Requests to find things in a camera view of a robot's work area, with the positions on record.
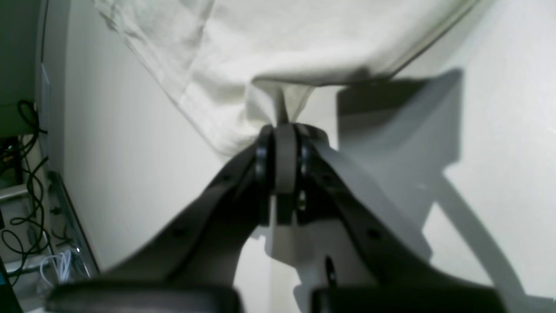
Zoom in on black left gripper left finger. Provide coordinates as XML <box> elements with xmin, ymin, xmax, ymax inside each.
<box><xmin>48</xmin><ymin>125</ymin><xmax>274</xmax><ymax>313</ymax></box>

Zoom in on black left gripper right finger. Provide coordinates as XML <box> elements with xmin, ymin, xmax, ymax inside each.
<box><xmin>295</xmin><ymin>123</ymin><xmax>506</xmax><ymax>313</ymax></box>

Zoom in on white T-shirt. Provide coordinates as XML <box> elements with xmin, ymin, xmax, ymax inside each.
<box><xmin>93</xmin><ymin>0</ymin><xmax>475</xmax><ymax>155</ymax></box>

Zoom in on black cables beside table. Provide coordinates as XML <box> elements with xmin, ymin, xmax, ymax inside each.
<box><xmin>0</xmin><ymin>100</ymin><xmax>72</xmax><ymax>287</ymax></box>

